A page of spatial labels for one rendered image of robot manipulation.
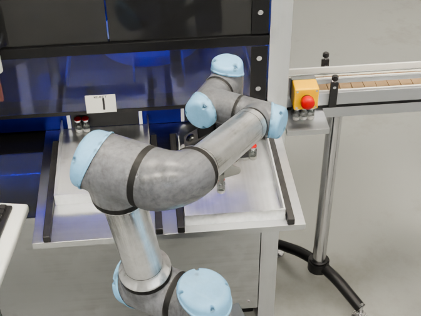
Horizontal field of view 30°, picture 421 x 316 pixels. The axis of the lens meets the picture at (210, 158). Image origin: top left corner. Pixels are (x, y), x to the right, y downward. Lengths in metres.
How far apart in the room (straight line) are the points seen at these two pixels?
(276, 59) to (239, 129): 0.66
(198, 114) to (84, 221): 0.51
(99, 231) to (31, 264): 0.67
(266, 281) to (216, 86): 1.17
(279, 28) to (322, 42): 2.41
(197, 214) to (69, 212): 0.34
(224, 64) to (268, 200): 0.47
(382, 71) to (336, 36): 2.08
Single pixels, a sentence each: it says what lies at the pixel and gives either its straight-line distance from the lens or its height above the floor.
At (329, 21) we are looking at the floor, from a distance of 4.76.
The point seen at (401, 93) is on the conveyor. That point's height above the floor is 0.92.
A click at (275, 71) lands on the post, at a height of 1.09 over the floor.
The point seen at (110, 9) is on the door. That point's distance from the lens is 2.08.
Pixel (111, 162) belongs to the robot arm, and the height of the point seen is 1.41.
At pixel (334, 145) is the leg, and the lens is 2.59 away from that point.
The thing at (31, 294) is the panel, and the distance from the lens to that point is 2.77.
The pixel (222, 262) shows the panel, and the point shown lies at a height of 0.34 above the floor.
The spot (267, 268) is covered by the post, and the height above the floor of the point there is 0.29.
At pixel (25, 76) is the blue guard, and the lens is 2.19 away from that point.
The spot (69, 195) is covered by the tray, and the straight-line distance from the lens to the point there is 2.09.
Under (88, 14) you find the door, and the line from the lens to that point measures 2.09.
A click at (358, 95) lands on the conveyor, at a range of 2.45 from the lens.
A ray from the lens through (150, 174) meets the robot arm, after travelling 1.35.
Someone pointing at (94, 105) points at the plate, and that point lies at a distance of 2.22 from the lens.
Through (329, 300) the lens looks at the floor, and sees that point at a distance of 3.03.
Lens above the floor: 2.27
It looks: 39 degrees down
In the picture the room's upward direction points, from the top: 1 degrees counter-clockwise
